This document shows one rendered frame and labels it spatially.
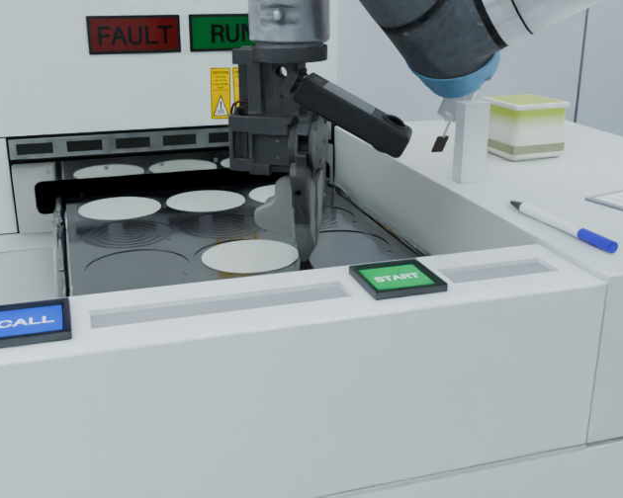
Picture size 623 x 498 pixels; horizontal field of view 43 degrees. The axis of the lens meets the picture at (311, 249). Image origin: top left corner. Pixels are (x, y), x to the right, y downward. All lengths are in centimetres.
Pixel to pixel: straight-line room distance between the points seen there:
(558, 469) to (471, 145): 35
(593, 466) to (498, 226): 22
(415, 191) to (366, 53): 188
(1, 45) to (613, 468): 84
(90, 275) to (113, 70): 37
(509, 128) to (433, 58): 27
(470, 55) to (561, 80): 243
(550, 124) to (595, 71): 225
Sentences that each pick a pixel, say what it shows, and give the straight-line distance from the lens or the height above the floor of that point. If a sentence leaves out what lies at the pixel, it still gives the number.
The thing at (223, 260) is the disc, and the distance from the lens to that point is 81.
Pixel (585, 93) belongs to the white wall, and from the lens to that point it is 322.
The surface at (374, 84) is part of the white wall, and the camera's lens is 279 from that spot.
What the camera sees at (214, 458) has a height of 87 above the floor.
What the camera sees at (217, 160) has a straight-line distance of 111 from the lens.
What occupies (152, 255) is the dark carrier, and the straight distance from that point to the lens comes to 83.
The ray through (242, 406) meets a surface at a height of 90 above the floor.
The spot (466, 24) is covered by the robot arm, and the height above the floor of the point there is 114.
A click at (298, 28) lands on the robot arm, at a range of 72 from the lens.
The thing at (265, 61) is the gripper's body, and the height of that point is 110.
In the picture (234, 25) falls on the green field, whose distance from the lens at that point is 110.
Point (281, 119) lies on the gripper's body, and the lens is 73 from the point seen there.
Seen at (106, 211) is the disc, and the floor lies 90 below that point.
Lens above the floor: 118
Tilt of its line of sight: 20 degrees down
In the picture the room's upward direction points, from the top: straight up
